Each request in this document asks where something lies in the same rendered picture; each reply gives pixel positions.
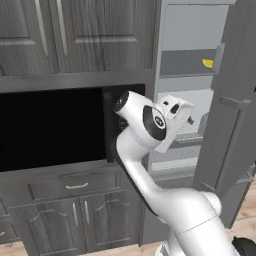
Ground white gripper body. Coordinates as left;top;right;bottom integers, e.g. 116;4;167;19
154;99;196;155

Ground pale fridge drawer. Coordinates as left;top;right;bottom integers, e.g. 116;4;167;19
150;132;205;172

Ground grey fridge door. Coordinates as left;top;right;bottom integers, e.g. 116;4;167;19
192;0;256;230

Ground grey fridge shelf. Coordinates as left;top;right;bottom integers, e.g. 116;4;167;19
159;48;218;79

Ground yellow lemon wedge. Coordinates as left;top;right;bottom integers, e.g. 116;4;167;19
201;58;215;70

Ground grey fridge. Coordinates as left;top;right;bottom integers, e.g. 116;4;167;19
141;0;256;247

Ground dark wood base cupboard door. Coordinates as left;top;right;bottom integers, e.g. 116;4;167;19
79;189;143;253
10;197;85;256

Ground black microwave oven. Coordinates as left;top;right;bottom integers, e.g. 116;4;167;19
0;83;146;174

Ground dark wood drawer front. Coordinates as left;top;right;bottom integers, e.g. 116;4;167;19
27;170;123;202
0;222;20;244

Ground dark wood wall cupboard door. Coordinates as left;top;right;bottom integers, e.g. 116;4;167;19
0;0;61;77
48;0;158;74

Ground silver base cupboard handle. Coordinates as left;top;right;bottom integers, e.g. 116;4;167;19
83;200;91;226
71;202;80;228

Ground silver wall cupboard handle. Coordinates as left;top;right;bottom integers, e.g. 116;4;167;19
55;0;70;57
33;0;50;58

